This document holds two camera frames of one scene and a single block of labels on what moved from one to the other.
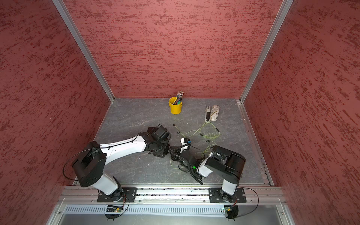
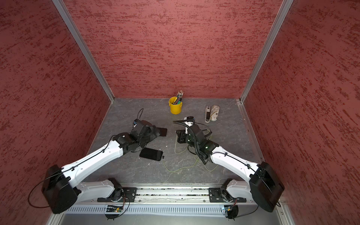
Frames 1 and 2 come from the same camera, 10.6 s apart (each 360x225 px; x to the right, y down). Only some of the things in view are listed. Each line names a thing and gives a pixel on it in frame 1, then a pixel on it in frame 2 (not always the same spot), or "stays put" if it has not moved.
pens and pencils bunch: x=178 y=100 stays put
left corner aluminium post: x=70 y=23 stays put
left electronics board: x=114 y=208 stays put
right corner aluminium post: x=281 y=16 stays put
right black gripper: x=175 y=155 to x=181 y=136
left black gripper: x=160 y=153 to x=153 y=135
